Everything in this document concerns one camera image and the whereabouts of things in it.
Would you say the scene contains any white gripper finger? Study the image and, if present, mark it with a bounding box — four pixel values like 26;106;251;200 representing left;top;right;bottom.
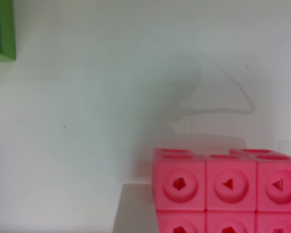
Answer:
113;184;159;233

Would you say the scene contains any pink snap cube block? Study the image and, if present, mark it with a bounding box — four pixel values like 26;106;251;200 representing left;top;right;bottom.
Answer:
152;148;291;233

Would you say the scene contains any green square block with hole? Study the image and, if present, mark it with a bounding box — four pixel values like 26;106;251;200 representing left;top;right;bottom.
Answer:
0;0;16;62

